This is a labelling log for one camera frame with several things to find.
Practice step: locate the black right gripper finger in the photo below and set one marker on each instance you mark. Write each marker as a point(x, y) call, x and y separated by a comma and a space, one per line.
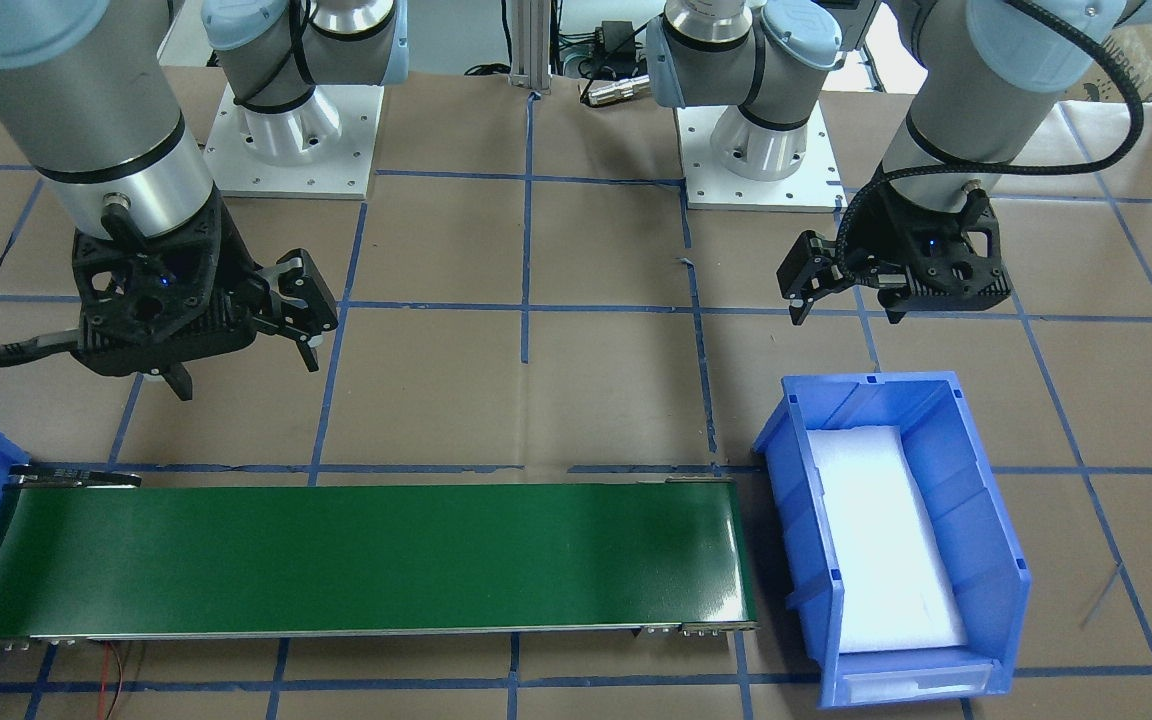
point(298, 304)
point(179, 380)

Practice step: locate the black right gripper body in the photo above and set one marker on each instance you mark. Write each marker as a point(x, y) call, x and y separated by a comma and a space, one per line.
point(233, 262)

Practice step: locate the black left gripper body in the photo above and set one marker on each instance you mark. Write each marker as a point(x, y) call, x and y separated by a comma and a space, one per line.
point(871, 232)

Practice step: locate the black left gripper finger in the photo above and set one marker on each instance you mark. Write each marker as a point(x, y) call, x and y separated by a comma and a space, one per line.
point(898, 303)
point(811, 271)

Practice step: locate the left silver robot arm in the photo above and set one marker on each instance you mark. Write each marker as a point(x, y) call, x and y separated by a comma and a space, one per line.
point(995, 69)

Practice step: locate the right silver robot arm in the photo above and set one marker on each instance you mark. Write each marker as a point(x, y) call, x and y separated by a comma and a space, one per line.
point(84, 97)

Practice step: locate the green conveyor belt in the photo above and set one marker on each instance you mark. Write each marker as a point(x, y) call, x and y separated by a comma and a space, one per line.
point(273, 562)

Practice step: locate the white foam pad bin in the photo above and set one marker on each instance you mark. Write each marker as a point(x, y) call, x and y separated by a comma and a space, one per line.
point(897, 595)

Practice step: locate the black power adapter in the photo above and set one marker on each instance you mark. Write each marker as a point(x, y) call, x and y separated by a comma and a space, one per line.
point(615, 38)

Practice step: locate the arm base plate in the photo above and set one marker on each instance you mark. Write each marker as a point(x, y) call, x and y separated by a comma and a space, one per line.
point(322, 150)
point(730, 164)

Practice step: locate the aluminium frame post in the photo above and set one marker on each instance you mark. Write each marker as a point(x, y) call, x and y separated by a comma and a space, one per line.
point(531, 26)

